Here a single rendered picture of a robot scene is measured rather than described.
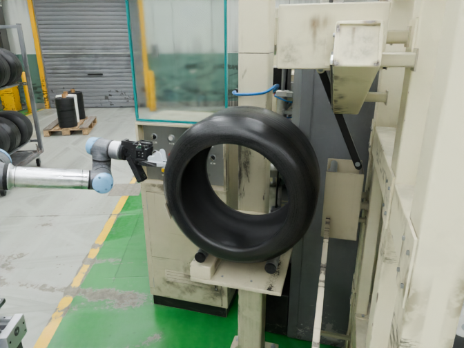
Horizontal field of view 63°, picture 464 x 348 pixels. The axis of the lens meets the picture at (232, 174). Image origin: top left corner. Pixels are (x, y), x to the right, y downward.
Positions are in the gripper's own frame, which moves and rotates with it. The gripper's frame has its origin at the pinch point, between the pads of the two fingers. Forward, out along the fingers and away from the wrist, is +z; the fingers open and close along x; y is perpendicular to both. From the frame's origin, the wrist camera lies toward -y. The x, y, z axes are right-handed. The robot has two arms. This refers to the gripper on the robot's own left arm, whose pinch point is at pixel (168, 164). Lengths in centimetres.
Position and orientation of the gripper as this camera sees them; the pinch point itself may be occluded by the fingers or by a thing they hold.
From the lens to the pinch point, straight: 150.2
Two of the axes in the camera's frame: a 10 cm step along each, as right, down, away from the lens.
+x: 2.7, -3.4, 9.0
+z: 9.6, 1.8, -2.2
